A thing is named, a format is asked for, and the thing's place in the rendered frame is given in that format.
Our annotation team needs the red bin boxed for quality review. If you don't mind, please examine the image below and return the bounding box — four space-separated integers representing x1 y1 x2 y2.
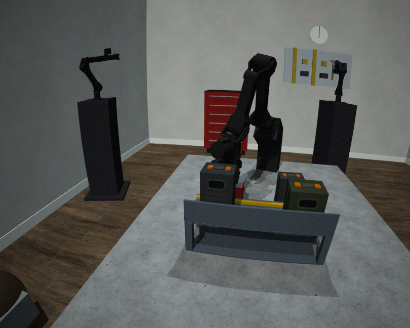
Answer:
235 182 244 198

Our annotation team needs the olive green tool case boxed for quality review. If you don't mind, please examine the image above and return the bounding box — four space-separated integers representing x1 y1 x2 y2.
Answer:
283 178 329 213

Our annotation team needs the yellow flat bar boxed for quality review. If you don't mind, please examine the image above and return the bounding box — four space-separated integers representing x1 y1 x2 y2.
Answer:
197 195 283 208

